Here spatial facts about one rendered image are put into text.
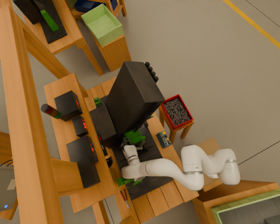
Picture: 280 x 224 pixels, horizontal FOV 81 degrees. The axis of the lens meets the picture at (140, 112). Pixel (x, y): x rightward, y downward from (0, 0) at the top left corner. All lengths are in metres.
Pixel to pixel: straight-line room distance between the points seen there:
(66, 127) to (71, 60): 2.68
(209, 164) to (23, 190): 0.85
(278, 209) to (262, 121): 1.44
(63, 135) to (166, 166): 0.69
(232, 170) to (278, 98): 2.21
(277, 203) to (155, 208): 1.00
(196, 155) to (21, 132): 0.79
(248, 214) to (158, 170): 1.11
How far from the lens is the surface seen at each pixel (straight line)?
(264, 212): 1.87
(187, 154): 0.90
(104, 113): 1.45
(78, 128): 1.08
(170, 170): 0.87
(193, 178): 0.89
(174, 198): 1.64
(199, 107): 2.77
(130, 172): 1.11
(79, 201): 1.09
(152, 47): 3.40
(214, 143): 1.66
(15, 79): 0.96
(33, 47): 1.45
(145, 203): 1.66
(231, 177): 1.22
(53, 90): 1.37
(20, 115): 0.85
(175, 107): 1.77
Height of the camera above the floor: 2.51
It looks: 68 degrees down
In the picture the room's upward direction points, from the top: 20 degrees counter-clockwise
